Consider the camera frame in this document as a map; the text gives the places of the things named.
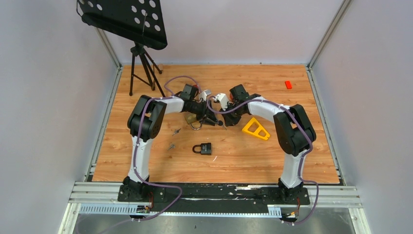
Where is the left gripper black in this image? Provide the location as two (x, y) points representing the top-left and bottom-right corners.
(189, 100), (220, 127)

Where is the black headed key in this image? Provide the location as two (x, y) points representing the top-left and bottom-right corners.
(218, 120), (226, 130)

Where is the black padlock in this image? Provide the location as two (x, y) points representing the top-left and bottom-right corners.
(192, 142), (212, 156)

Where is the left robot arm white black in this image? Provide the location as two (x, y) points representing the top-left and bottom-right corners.
(123, 84), (223, 201)

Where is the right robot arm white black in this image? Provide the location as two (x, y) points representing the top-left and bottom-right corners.
(213, 85), (317, 204)

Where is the brass padlock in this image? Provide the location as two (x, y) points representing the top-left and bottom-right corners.
(185, 113), (202, 131)

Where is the yellow triangular plastic piece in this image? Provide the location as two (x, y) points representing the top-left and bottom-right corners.
(242, 117), (270, 140)

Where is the small red block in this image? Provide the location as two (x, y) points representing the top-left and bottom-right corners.
(285, 80), (293, 90)

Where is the black music stand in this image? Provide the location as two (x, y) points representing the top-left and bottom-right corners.
(76, 0), (168, 97)

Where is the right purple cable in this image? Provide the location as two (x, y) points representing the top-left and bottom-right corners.
(206, 97), (319, 226)

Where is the purple cable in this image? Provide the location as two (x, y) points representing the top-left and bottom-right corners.
(206, 97), (319, 226)
(75, 76), (210, 227)

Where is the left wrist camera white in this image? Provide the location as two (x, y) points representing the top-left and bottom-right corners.
(198, 90), (212, 102)

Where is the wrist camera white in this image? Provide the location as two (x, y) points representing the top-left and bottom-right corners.
(212, 93), (229, 111)
(198, 90), (212, 102)

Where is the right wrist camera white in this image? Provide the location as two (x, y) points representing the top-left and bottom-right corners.
(212, 93), (229, 111)

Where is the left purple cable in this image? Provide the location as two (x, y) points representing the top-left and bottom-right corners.
(75, 76), (210, 227)

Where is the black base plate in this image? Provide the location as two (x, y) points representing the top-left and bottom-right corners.
(117, 183), (310, 214)

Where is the slotted cable duct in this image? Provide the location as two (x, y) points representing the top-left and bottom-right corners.
(79, 204), (282, 217)

